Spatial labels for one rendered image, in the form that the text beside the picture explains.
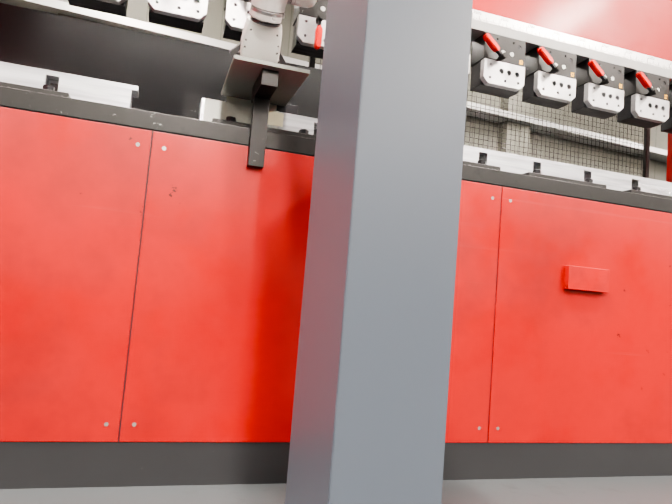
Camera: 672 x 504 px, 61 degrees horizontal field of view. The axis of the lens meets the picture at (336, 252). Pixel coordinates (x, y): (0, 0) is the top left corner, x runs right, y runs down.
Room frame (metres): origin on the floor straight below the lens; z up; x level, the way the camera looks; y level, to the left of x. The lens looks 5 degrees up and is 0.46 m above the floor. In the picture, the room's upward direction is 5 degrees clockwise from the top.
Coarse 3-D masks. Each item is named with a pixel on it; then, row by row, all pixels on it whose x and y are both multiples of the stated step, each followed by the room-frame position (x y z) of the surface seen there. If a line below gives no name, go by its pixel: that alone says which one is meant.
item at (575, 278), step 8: (568, 272) 1.68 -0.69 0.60; (576, 272) 1.68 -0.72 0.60; (584, 272) 1.69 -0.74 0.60; (592, 272) 1.70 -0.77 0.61; (600, 272) 1.71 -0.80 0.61; (608, 272) 1.72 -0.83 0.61; (568, 280) 1.68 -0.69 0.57; (576, 280) 1.68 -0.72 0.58; (584, 280) 1.69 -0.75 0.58; (592, 280) 1.70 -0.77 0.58; (600, 280) 1.71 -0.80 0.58; (608, 280) 1.72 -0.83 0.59; (568, 288) 1.68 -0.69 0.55; (576, 288) 1.68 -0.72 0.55; (584, 288) 1.69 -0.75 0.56; (592, 288) 1.70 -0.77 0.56; (600, 288) 1.71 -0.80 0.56; (608, 288) 1.72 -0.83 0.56
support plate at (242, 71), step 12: (240, 60) 1.27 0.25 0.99; (252, 60) 1.27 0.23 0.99; (228, 72) 1.35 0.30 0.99; (240, 72) 1.34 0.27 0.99; (252, 72) 1.33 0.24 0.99; (288, 72) 1.31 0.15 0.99; (300, 72) 1.31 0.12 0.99; (228, 84) 1.42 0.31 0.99; (240, 84) 1.42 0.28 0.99; (252, 84) 1.41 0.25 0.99; (288, 84) 1.39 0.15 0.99; (300, 84) 1.38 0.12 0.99; (240, 96) 1.51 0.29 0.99; (276, 96) 1.48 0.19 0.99; (288, 96) 1.48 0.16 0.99
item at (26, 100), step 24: (0, 96) 1.23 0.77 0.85; (24, 96) 1.25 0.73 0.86; (48, 96) 1.26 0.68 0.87; (96, 120) 1.30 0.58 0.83; (120, 120) 1.31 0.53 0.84; (144, 120) 1.33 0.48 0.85; (168, 120) 1.34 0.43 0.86; (192, 120) 1.36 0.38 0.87; (288, 144) 1.43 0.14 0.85; (312, 144) 1.45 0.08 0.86; (480, 168) 1.60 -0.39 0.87; (552, 192) 1.68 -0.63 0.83; (576, 192) 1.70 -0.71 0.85; (600, 192) 1.73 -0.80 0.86; (624, 192) 1.76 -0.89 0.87
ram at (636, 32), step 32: (480, 0) 1.72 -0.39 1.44; (512, 0) 1.75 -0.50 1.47; (544, 0) 1.79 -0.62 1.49; (576, 0) 1.83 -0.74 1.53; (608, 0) 1.87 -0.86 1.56; (640, 0) 1.91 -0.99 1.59; (480, 32) 1.73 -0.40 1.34; (512, 32) 1.75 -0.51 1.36; (576, 32) 1.83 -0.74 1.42; (608, 32) 1.87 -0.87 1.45; (640, 32) 1.91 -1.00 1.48; (640, 64) 1.91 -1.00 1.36
